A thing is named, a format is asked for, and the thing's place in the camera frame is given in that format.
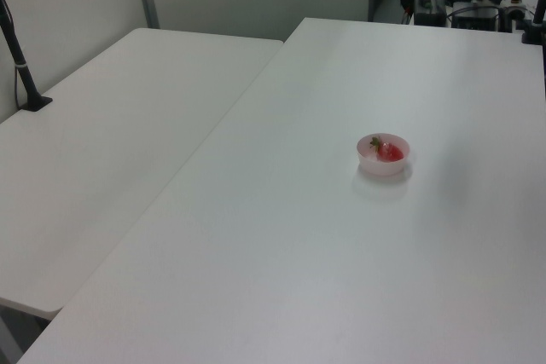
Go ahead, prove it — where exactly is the black camera pole with clamp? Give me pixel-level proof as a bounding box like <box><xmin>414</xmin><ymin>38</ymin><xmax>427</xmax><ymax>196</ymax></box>
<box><xmin>520</xmin><ymin>0</ymin><xmax>546</xmax><ymax>45</ymax></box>

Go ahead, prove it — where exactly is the black electronic device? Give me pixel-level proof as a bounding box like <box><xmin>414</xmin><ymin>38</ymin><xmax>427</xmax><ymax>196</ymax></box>
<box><xmin>450</xmin><ymin>2</ymin><xmax>501</xmax><ymax>32</ymax></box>

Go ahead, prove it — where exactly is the pink plastic bowl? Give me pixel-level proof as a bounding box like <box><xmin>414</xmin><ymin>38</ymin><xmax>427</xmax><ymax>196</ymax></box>
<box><xmin>356</xmin><ymin>133</ymin><xmax>411</xmax><ymax>176</ymax></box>

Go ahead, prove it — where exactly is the black camera pole with base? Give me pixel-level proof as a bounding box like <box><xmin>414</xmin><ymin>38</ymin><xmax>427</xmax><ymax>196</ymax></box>
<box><xmin>0</xmin><ymin>0</ymin><xmax>54</xmax><ymax>113</ymax></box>

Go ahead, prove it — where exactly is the red strawberry with green leaves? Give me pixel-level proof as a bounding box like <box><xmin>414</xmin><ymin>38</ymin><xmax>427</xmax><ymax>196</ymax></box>
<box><xmin>369</xmin><ymin>136</ymin><xmax>404</xmax><ymax>163</ymax></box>

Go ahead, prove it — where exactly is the black equipment box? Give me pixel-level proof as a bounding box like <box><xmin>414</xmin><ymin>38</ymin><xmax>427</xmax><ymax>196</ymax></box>
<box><xmin>414</xmin><ymin>0</ymin><xmax>448</xmax><ymax>26</ymax></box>

